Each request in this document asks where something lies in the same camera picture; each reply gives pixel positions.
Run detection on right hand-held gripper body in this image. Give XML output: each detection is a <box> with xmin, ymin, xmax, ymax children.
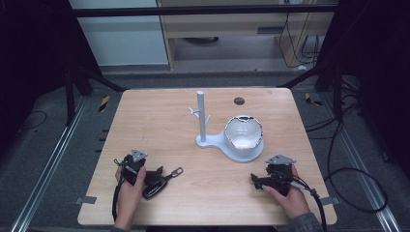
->
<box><xmin>264</xmin><ymin>154</ymin><xmax>298</xmax><ymax>197</ymax></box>

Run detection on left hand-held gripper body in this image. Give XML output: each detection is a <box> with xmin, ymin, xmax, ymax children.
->
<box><xmin>121</xmin><ymin>148</ymin><xmax>149</xmax><ymax>187</ymax></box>

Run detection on black car key with clip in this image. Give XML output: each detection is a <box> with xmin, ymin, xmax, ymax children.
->
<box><xmin>142</xmin><ymin>166</ymin><xmax>185</xmax><ymax>201</ymax></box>

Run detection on person's left hand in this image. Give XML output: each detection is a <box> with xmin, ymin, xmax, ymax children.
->
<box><xmin>114</xmin><ymin>165</ymin><xmax>147</xmax><ymax>226</ymax></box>

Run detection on person's right hand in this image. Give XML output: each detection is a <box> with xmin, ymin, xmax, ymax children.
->
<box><xmin>262</xmin><ymin>164</ymin><xmax>311</xmax><ymax>220</ymax></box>

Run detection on grey tape piece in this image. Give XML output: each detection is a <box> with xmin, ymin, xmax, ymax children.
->
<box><xmin>73</xmin><ymin>195</ymin><xmax>98</xmax><ymax>206</ymax></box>
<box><xmin>319</xmin><ymin>195</ymin><xmax>341</xmax><ymax>207</ymax></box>

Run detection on grey stand with pole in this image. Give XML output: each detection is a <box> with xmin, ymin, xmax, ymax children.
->
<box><xmin>188</xmin><ymin>90</ymin><xmax>265</xmax><ymax>163</ymax></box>

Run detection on yellow black striped tape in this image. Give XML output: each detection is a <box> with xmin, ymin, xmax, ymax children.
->
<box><xmin>304</xmin><ymin>92</ymin><xmax>324</xmax><ymax>107</ymax></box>
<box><xmin>98</xmin><ymin>95</ymin><xmax>111</xmax><ymax>113</ymax></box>

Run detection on black metal stand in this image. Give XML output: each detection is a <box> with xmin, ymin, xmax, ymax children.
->
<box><xmin>63</xmin><ymin>59</ymin><xmax>129</xmax><ymax>128</ymax></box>
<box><xmin>284</xmin><ymin>59</ymin><xmax>344</xmax><ymax>122</ymax></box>

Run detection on white cabinet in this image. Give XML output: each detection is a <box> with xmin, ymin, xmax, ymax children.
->
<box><xmin>68</xmin><ymin>0</ymin><xmax>170</xmax><ymax>68</ymax></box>

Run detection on black curtain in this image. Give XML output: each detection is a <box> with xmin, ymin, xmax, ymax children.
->
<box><xmin>317</xmin><ymin>0</ymin><xmax>410</xmax><ymax>178</ymax></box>
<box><xmin>0</xmin><ymin>0</ymin><xmax>103</xmax><ymax>153</ymax></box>

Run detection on wooden desk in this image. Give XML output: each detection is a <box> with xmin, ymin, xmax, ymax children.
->
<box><xmin>157</xmin><ymin>0</ymin><xmax>340</xmax><ymax>71</ymax></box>

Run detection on black horizontal bar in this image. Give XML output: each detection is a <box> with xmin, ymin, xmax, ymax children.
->
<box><xmin>70</xmin><ymin>3</ymin><xmax>340</xmax><ymax>18</ymax></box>

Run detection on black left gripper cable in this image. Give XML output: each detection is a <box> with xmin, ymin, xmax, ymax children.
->
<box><xmin>111</xmin><ymin>158</ymin><xmax>130</xmax><ymax>222</ymax></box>

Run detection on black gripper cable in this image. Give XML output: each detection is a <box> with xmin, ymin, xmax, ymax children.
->
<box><xmin>111</xmin><ymin>158</ymin><xmax>130</xmax><ymax>222</ymax></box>
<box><xmin>279</xmin><ymin>173</ymin><xmax>329</xmax><ymax>232</ymax></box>

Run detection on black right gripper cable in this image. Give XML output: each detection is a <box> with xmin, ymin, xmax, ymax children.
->
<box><xmin>279</xmin><ymin>173</ymin><xmax>329</xmax><ymax>232</ymax></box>

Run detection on metal floor rail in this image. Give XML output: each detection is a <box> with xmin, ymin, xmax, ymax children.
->
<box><xmin>320</xmin><ymin>92</ymin><xmax>403</xmax><ymax>232</ymax></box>
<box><xmin>9</xmin><ymin>96</ymin><xmax>89</xmax><ymax>232</ymax></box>

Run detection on thin black floor cable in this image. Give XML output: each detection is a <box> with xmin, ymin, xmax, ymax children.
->
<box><xmin>17</xmin><ymin>110</ymin><xmax>48</xmax><ymax>132</ymax></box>

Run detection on black looped floor cable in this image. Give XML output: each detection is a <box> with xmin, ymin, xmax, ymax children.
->
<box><xmin>304</xmin><ymin>117</ymin><xmax>390</xmax><ymax>215</ymax></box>

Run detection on black hanging desk cables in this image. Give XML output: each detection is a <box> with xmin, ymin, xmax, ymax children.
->
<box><xmin>278</xmin><ymin>9</ymin><xmax>322</xmax><ymax>70</ymax></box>

